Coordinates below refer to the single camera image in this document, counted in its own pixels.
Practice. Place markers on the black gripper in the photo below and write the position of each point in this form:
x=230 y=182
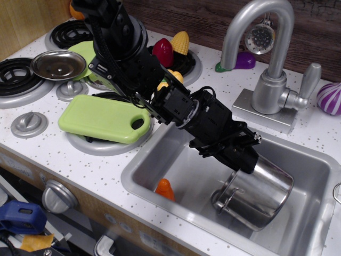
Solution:
x=215 y=132

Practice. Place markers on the stainless steel pot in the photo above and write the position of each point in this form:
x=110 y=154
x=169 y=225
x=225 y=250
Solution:
x=254 y=199

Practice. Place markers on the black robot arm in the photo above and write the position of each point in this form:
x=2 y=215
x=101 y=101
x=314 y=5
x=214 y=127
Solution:
x=123 y=59

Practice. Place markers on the silver sink basin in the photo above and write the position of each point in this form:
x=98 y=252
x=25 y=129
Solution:
x=288 y=206

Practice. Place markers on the silver toy faucet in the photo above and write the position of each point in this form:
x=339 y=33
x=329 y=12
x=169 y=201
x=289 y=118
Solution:
x=265 y=105

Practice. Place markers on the orange toy carrot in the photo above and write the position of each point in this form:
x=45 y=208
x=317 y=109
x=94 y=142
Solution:
x=164 y=189

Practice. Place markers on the purple toy eggplant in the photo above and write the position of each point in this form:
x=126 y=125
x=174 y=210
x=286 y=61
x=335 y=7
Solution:
x=245 y=60

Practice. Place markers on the purple striped toy onion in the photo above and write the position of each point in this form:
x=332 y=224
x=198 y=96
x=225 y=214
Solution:
x=328 y=99

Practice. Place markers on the yellow toy bell pepper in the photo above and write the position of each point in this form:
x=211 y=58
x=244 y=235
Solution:
x=176 y=74

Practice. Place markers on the back right black burner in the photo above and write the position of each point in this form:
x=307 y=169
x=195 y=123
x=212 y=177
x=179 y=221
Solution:
x=189 y=66

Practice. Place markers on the black burner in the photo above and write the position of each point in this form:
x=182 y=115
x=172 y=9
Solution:
x=189 y=66
x=67 y=34
x=20 y=86
x=100 y=147

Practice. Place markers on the silver hanging strainer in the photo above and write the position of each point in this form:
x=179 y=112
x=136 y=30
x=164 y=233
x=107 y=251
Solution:
x=260 y=39

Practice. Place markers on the yellow toy corn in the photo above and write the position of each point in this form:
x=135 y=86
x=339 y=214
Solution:
x=180 y=43

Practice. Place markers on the red toy pepper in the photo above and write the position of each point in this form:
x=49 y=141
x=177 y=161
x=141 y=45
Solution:
x=163 y=50

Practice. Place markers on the green cutting board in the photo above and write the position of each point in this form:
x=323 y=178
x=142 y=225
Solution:
x=105 y=119

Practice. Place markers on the front black burner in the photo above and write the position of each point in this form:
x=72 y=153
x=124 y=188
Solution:
x=100 y=147

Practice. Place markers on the steel lid right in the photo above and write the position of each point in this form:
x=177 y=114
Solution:
x=97 y=86

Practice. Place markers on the steel lid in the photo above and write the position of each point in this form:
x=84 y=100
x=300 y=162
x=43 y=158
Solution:
x=97 y=86
x=58 y=65

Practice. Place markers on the silver oven knob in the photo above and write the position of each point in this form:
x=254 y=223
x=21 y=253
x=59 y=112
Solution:
x=57 y=198

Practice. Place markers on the silver stove knob middle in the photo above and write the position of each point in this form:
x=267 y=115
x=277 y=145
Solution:
x=68 y=90

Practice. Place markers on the silver stove knob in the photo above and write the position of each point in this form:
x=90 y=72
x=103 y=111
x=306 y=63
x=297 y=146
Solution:
x=29 y=125
x=68 y=90

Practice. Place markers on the green plastic bowl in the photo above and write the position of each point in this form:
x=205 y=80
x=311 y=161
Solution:
x=86 y=50

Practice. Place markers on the steel lid left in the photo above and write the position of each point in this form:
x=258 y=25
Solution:
x=58 y=65

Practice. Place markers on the silver stove knob front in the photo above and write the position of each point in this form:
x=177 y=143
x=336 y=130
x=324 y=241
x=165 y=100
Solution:
x=29 y=125

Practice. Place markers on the orange toy pumpkin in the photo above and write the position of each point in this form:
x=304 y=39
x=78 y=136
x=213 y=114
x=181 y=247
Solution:
x=75 y=14

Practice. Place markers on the back left black burner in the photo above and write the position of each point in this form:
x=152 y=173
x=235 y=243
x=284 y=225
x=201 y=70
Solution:
x=67 y=34

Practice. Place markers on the orange tape piece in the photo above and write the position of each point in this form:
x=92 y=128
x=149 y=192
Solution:
x=31 y=243

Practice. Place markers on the blue clamp tool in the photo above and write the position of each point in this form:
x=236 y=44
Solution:
x=23 y=218

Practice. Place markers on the far left black burner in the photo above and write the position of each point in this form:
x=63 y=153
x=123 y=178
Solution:
x=20 y=86

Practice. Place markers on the silver faucet handle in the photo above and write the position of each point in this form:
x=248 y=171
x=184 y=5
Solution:
x=298 y=101

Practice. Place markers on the silver wire hook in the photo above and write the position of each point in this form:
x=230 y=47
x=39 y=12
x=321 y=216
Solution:
x=335 y=192

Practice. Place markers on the silver oven door handle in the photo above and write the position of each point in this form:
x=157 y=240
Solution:
x=104 y=246

